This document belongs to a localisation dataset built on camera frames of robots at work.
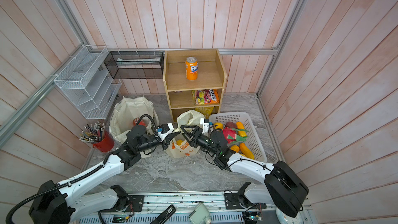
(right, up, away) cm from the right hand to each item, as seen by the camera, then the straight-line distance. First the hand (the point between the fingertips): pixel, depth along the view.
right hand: (180, 131), depth 71 cm
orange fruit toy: (+36, 0, +26) cm, 44 cm away
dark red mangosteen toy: (+30, +1, +25) cm, 38 cm away
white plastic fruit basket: (+40, -8, +17) cm, 45 cm away
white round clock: (+46, -38, -4) cm, 60 cm away
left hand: (-1, -1, +1) cm, 1 cm away
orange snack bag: (+19, +18, +22) cm, 34 cm away
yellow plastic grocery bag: (0, -7, +1) cm, 7 cm away
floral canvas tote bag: (-34, +9, +20) cm, 40 cm away
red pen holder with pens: (-49, -4, +13) cm, 51 cm away
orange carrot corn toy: (+36, -14, +16) cm, 42 cm away
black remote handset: (-7, -37, -4) cm, 38 cm away
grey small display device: (+9, -36, -5) cm, 38 cm away
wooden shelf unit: (+14, +22, +24) cm, 35 cm away
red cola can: (-28, +2, +27) cm, 39 cm away
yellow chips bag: (+14, +9, +34) cm, 37 cm away
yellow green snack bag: (+9, +17, +21) cm, 29 cm away
